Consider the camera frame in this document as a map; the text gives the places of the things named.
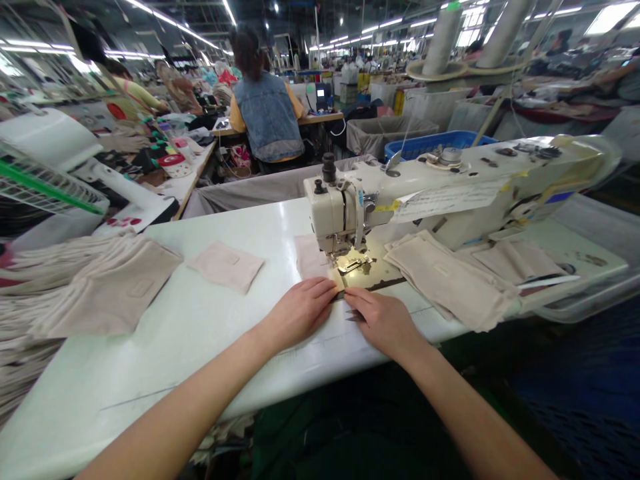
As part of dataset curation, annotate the person's left hand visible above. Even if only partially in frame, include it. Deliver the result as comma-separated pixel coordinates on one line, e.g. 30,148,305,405
263,277,339,354

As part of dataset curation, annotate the person's right hand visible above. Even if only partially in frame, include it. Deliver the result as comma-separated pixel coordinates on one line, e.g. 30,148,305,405
343,287,432,364

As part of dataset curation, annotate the small stack of beige pieces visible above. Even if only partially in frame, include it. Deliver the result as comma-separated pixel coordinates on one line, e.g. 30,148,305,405
383,231,572,334

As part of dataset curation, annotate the beige fabric piece with patch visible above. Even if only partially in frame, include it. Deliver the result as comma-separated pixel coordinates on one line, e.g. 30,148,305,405
187,241,265,295

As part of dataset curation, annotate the grey fabric bin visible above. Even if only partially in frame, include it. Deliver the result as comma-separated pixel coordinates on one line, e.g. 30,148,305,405
181,153,382,219

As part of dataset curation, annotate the person's body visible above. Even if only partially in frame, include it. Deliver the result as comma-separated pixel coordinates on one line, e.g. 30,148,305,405
249,367,506,480

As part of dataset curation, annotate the white paper label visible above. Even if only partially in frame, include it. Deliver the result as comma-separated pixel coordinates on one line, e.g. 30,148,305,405
389,179,509,225

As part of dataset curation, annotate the cream industrial sewing machine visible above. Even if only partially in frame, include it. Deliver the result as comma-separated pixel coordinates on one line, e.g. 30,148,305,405
303,133,622,277

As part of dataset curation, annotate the blue plastic basket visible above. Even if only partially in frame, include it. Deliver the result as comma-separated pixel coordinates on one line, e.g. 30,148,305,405
383,130,499,163

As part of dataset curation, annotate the grey cloth-lined cart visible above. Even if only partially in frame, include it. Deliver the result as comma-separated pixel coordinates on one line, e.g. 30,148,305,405
345,115,441,157

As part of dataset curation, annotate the red patterned round container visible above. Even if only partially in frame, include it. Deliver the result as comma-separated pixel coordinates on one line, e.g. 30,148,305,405
157,153,194,179

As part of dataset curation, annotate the cluttered work table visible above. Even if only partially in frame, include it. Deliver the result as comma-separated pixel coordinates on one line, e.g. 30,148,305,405
93,112,219,222

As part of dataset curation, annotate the white plastic bin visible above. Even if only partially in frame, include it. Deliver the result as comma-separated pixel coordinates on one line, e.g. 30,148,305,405
519,193,640,324

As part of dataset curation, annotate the large pile of beige fabric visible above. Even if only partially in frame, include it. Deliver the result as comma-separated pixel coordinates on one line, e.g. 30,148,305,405
0,229,185,427

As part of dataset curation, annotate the dark blue plastic crate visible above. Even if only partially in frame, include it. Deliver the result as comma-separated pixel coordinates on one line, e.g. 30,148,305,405
507,295,640,480

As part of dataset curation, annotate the grey thread cone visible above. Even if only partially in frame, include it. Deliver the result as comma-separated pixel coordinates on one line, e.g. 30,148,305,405
421,0,467,77
475,0,532,69

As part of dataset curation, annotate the white machine with wire rack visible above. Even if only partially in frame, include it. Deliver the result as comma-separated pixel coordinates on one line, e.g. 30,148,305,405
0,107,180,236

